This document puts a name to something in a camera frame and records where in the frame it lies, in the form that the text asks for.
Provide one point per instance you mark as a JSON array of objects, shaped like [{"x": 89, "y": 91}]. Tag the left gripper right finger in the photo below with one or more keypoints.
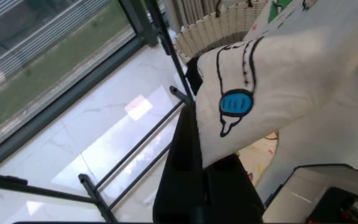
[{"x": 232, "y": 193}]

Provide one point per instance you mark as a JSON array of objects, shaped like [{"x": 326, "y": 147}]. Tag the beige curtain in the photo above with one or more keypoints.
[{"x": 191, "y": 9}]

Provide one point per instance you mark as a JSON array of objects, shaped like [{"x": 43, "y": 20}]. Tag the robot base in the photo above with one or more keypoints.
[{"x": 306, "y": 193}]

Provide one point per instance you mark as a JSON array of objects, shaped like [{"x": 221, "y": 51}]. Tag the white laundry basket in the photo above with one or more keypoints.
[{"x": 210, "y": 28}]

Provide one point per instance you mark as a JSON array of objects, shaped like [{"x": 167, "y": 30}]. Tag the cream printed garment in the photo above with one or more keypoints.
[{"x": 291, "y": 77}]

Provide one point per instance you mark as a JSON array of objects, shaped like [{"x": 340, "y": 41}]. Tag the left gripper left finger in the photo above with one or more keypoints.
[{"x": 182, "y": 174}]

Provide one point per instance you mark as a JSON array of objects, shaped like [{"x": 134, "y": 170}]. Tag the black clothes rack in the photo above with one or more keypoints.
[{"x": 168, "y": 43}]

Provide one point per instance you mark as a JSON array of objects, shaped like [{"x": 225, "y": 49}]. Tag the black garment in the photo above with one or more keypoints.
[{"x": 194, "y": 77}]

